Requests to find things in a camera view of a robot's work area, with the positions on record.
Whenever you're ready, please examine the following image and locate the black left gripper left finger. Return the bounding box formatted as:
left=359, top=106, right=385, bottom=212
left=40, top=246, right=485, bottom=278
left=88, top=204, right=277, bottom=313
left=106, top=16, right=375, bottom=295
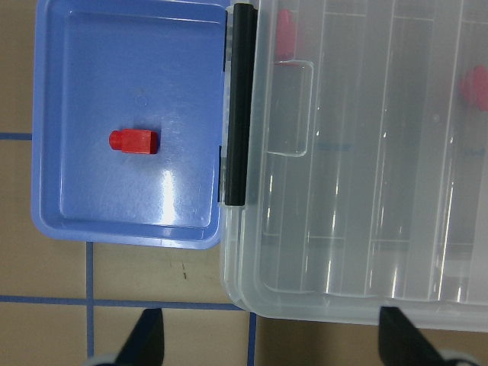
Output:
left=114, top=308, right=165, bottom=366

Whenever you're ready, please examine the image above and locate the red block under lid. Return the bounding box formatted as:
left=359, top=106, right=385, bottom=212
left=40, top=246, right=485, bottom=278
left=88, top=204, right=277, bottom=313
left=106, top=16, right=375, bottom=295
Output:
left=460, top=65, right=487, bottom=111
left=274, top=9, right=297, bottom=61

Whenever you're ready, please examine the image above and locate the clear plastic storage box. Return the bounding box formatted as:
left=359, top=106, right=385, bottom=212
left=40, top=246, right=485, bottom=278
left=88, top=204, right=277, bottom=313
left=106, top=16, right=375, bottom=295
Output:
left=220, top=1, right=487, bottom=332

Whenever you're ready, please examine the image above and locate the red block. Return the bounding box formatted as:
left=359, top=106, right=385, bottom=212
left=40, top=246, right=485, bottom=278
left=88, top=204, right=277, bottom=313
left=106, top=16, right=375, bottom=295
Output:
left=108, top=129, right=159, bottom=155
left=460, top=65, right=487, bottom=111
left=274, top=9, right=297, bottom=61

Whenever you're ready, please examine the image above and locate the blue plastic tray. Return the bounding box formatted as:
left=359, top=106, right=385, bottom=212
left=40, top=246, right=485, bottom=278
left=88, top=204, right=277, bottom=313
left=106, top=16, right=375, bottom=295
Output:
left=31, top=1, right=228, bottom=249

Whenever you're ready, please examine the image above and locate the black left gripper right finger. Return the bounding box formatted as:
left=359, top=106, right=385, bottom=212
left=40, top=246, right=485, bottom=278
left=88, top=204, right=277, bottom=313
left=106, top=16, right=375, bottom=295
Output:
left=379, top=307, right=450, bottom=366

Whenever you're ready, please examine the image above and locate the black box latch handle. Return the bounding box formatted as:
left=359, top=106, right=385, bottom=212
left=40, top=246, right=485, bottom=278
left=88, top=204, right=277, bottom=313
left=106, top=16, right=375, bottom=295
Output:
left=224, top=3, right=258, bottom=206

